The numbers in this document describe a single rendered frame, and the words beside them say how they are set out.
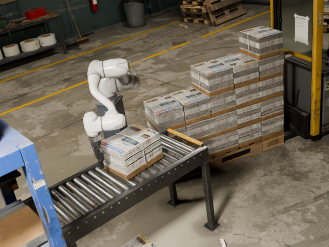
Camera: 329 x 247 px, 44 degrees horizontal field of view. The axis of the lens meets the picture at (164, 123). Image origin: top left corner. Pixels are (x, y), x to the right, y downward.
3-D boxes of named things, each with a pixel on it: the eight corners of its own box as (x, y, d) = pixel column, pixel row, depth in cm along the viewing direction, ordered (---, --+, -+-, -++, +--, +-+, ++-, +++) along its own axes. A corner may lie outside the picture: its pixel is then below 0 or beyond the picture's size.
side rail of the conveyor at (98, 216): (204, 157, 334) (203, 145, 329) (209, 160, 330) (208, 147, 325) (58, 246, 264) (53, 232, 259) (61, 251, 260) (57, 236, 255)
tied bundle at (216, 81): (191, 86, 435) (189, 65, 425) (215, 79, 444) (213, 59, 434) (209, 97, 403) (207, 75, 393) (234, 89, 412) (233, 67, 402)
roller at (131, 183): (106, 166, 330) (105, 160, 328) (141, 188, 296) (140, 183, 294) (101, 168, 328) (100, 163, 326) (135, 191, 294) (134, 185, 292)
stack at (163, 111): (154, 168, 457) (142, 100, 419) (244, 137, 489) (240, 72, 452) (167, 185, 424) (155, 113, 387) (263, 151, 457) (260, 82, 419)
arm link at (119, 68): (117, 76, 391) (139, 73, 390) (119, 93, 389) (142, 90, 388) (100, 57, 314) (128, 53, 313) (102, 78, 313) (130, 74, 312)
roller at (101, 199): (79, 181, 317) (77, 175, 315) (111, 206, 283) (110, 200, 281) (73, 184, 314) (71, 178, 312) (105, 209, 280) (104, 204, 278)
